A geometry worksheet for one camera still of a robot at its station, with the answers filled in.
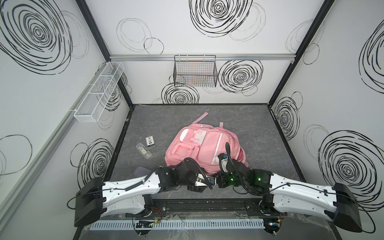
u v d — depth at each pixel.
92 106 0.73
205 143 0.86
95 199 0.40
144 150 0.93
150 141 0.99
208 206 0.75
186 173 0.56
